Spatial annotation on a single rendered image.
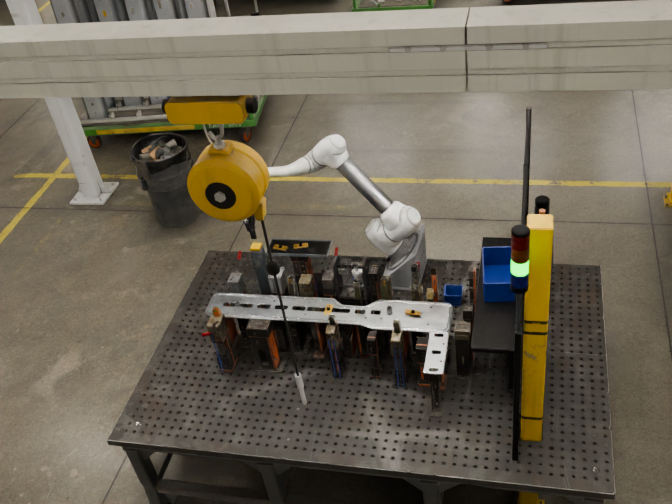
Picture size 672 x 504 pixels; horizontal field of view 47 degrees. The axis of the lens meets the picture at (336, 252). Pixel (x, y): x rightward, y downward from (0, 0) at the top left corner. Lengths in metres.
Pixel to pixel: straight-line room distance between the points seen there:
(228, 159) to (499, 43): 0.54
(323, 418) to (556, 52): 3.16
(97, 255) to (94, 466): 2.26
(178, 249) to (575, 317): 3.48
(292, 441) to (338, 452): 0.25
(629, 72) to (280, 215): 5.68
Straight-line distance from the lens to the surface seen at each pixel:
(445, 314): 4.18
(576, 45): 1.26
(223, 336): 4.34
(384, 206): 4.56
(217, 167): 1.47
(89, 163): 7.59
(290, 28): 1.31
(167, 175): 6.63
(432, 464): 3.93
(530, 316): 3.40
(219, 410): 4.33
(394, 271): 4.71
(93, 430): 5.50
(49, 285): 6.85
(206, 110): 1.43
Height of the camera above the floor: 3.88
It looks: 38 degrees down
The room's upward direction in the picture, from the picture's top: 9 degrees counter-clockwise
